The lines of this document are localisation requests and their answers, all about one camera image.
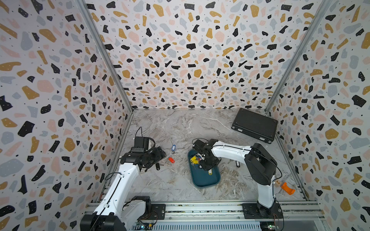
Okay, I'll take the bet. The black hard case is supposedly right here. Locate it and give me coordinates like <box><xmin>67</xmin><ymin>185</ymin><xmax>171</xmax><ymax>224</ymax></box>
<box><xmin>231</xmin><ymin>108</ymin><xmax>278</xmax><ymax>143</ymax></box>

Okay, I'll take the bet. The yellow tag key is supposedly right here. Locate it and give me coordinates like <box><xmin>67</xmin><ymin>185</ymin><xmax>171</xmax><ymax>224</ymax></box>
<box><xmin>190</xmin><ymin>156</ymin><xmax>201</xmax><ymax>165</ymax></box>

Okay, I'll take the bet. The teal plastic storage box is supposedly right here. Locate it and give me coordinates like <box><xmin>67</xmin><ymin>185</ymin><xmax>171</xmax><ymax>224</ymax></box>
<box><xmin>188</xmin><ymin>150</ymin><xmax>221</xmax><ymax>189</ymax></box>

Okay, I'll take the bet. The small wooden number block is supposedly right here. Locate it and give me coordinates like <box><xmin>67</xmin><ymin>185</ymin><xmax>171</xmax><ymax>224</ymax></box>
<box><xmin>275</xmin><ymin>180</ymin><xmax>282</xmax><ymax>187</ymax></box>

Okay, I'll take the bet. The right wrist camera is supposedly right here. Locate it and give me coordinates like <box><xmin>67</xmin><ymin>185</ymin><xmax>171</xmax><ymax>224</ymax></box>
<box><xmin>192</xmin><ymin>138</ymin><xmax>209</xmax><ymax>154</ymax></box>

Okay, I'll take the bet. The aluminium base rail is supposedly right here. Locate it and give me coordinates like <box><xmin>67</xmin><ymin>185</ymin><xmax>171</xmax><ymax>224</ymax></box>
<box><xmin>80</xmin><ymin>198</ymin><xmax>330</xmax><ymax>231</ymax></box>

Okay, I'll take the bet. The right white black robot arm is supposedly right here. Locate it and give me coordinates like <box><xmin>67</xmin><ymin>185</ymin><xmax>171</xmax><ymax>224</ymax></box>
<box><xmin>193</xmin><ymin>139</ymin><xmax>283</xmax><ymax>219</ymax></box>

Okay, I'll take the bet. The orange plastic piece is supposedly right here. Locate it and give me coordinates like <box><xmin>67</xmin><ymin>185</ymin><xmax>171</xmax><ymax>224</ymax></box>
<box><xmin>281</xmin><ymin>182</ymin><xmax>295</xmax><ymax>195</ymax></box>

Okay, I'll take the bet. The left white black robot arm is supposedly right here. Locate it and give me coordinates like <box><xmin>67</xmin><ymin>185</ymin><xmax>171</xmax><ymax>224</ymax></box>
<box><xmin>80</xmin><ymin>147</ymin><xmax>166</xmax><ymax>231</ymax></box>

